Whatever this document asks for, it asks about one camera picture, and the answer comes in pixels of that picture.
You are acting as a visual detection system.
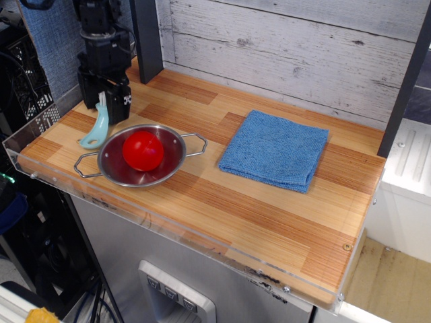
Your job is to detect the grey button dispenser panel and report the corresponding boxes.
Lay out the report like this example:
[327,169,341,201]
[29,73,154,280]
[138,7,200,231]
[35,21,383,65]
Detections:
[138,260,217,322]

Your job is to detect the dark grey right post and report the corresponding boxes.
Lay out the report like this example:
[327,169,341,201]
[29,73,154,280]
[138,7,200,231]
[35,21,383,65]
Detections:
[377,1,430,158]

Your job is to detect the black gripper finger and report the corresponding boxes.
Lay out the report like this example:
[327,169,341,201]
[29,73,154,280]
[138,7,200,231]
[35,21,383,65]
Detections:
[105,84,131,124]
[77,69,100,109]

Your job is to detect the dark grey post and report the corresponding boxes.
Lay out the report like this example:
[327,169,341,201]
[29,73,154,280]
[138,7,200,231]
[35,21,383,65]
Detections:
[377,1,430,158]
[130,0,164,84]

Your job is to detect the white plastic unit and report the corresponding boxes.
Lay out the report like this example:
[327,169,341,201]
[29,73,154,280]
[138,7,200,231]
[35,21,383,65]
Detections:
[364,119,430,262]

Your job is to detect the steel bowl with wire handles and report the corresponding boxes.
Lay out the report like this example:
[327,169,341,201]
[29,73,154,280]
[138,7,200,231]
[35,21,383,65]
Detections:
[74,124,207,188]

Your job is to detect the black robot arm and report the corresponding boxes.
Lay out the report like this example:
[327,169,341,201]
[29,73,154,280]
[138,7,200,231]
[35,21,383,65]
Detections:
[73,1,132,125]

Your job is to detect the blue folded cloth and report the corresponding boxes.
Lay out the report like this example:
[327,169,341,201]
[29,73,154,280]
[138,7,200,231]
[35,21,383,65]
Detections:
[218,110,329,193]

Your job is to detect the dark grey left post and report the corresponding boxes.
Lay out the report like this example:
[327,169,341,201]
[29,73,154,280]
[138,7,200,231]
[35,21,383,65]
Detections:
[130,0,164,84]

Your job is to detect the black plastic crate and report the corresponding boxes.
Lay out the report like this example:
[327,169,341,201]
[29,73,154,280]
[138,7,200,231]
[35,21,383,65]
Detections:
[1,27,53,120]

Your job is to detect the light blue dish brush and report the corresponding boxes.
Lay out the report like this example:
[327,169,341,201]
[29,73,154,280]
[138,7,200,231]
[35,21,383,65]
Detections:
[79,92,109,149]

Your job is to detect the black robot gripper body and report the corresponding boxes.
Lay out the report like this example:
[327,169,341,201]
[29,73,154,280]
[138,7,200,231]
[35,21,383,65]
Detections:
[76,28,133,107]

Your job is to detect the red ball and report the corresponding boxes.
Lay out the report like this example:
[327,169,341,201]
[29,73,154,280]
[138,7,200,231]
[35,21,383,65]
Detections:
[122,131,164,172]

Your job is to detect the clear acrylic table guard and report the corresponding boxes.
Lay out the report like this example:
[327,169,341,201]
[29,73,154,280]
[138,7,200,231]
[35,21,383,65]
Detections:
[1,43,385,316]

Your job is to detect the stainless steel cabinet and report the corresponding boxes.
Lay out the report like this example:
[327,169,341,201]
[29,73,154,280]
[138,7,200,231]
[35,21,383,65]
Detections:
[71,196,314,322]

